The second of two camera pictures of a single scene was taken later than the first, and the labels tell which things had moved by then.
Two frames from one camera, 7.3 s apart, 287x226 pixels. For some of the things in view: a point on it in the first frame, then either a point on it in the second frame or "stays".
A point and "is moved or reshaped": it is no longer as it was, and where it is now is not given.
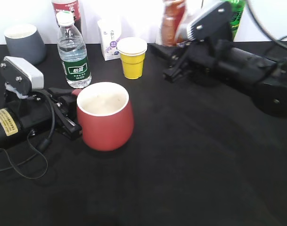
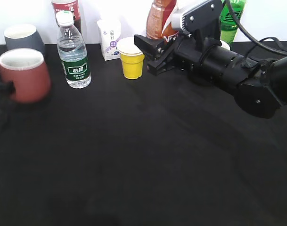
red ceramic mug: [105, 115] is moved or reshaped
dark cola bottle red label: [72, 5] stays
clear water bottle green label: [72, 52] stays
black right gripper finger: [172, 73] → [161, 66]
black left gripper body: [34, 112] → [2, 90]
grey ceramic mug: [25, 42] stays
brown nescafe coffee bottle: [174, 12] is moved or reshaped
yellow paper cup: [132, 50] stays
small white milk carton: [110, 31] stays
